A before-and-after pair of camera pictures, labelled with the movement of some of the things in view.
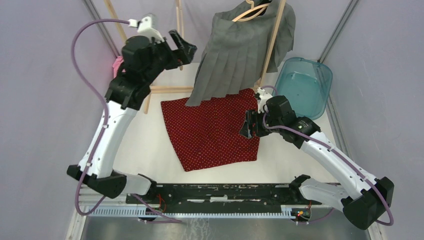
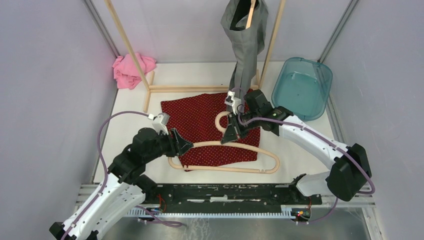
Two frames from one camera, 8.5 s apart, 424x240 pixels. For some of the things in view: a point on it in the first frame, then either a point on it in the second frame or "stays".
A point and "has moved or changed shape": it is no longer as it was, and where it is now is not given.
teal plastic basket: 306,84 stays
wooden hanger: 180,19 to 237,143
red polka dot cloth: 208,134 stays
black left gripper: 184,54 to 179,145
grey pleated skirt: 245,43 has moved or changed shape
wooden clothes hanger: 252,8 has moved or changed shape
